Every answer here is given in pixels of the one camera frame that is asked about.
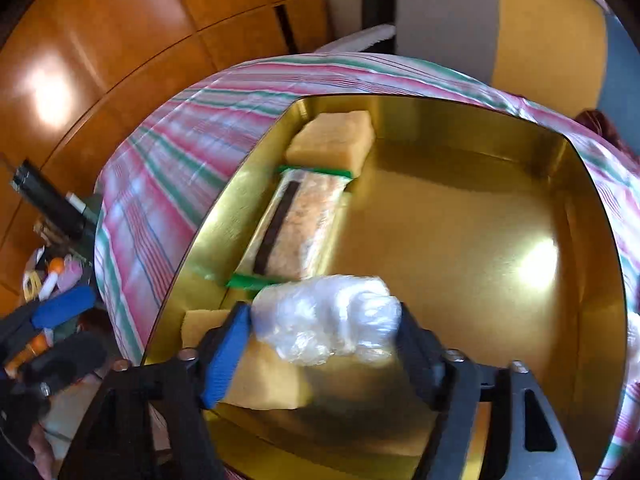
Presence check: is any dark red cloth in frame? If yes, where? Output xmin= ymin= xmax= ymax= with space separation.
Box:
xmin=574 ymin=109 xmax=628 ymax=157

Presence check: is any striped pink green blanket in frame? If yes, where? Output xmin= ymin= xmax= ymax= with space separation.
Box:
xmin=94 ymin=51 xmax=640 ymax=476

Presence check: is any green-edged clear snack packet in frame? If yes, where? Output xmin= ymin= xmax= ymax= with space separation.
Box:
xmin=226 ymin=164 xmax=353 ymax=291

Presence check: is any blue yellow grey chair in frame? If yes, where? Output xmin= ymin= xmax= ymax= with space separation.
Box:
xmin=395 ymin=0 xmax=640 ymax=126

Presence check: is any gold tin box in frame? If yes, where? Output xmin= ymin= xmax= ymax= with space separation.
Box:
xmin=140 ymin=94 xmax=626 ymax=480

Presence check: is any black oblong device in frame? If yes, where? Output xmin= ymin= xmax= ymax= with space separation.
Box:
xmin=11 ymin=159 xmax=87 ymax=242

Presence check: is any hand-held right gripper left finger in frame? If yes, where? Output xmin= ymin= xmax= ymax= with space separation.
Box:
xmin=59 ymin=302 xmax=251 ymax=480

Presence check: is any plastic white roll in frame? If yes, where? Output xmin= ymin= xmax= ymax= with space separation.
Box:
xmin=250 ymin=274 xmax=403 ymax=367

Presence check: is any white orange bottle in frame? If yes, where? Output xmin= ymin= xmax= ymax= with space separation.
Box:
xmin=9 ymin=335 xmax=52 ymax=368
xmin=39 ymin=257 xmax=67 ymax=302

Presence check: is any yellow sponge block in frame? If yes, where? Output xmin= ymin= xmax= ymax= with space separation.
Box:
xmin=285 ymin=110 xmax=377 ymax=177
xmin=182 ymin=309 xmax=313 ymax=411

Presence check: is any pink small container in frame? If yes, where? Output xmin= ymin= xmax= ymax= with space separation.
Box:
xmin=59 ymin=259 xmax=85 ymax=292

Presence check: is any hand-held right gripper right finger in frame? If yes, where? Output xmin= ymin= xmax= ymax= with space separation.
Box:
xmin=395 ymin=302 xmax=583 ymax=480

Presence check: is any person's left hand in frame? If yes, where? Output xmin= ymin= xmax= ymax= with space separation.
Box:
xmin=29 ymin=425 xmax=57 ymax=480

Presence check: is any white cloth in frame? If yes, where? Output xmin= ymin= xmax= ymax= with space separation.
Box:
xmin=315 ymin=24 xmax=397 ymax=56

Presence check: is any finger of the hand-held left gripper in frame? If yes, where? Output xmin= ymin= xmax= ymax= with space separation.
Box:
xmin=20 ymin=332 xmax=107 ymax=386
xmin=0 ymin=285 xmax=97 ymax=343

